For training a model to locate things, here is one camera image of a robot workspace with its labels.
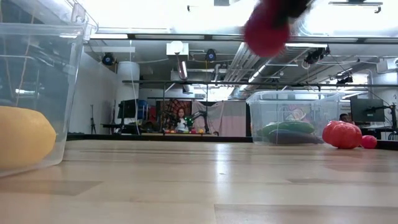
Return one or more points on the black metal table frame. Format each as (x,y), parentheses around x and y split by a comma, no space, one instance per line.
(186,138)

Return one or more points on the white lamp box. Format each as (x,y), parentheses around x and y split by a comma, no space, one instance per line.
(177,48)

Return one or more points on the red bell pepper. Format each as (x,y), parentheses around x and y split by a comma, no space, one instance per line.
(342,135)

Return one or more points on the ceiling light fixture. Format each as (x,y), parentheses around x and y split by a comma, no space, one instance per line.
(354,3)

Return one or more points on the black tripod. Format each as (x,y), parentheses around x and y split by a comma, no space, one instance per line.
(92,121)

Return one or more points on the pale hanging curtain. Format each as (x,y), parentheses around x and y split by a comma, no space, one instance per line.
(230,118)

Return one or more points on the blue barrel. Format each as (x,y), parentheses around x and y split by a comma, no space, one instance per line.
(143,109)

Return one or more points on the round black ceiling device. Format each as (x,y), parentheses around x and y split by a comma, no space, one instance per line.
(108,59)
(211,55)

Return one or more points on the silver ceiling ducts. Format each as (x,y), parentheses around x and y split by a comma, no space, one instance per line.
(242,68)

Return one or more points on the purple eggplant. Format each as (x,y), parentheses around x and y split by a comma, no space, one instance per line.
(295,138)

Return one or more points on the black background monitor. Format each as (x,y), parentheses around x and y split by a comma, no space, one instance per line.
(127,109)
(367,110)

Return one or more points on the long green cucumber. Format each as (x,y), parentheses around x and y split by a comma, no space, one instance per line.
(289,127)

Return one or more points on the bright red fruit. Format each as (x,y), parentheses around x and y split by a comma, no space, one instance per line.
(264,34)

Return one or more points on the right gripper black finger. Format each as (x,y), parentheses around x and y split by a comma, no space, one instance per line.
(295,6)

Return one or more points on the person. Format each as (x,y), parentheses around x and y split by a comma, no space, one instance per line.
(344,117)
(181,123)

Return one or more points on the clear plastic bin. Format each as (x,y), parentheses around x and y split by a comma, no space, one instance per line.
(71,93)
(311,102)

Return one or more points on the red patterned poster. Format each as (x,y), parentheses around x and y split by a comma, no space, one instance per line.
(168,109)

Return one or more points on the shiny metal pipe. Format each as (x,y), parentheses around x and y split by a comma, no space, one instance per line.
(182,70)

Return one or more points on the black background desk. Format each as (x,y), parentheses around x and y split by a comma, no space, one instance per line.
(118,125)

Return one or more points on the black ceiling camera cluster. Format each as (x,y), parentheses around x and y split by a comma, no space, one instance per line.
(345,80)
(315,56)

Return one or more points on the grey overhead crossbar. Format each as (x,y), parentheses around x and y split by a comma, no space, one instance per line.
(186,37)

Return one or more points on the yellow lemon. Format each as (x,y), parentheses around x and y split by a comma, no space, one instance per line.
(25,137)

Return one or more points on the black rack bar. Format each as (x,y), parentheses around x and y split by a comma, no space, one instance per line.
(217,82)

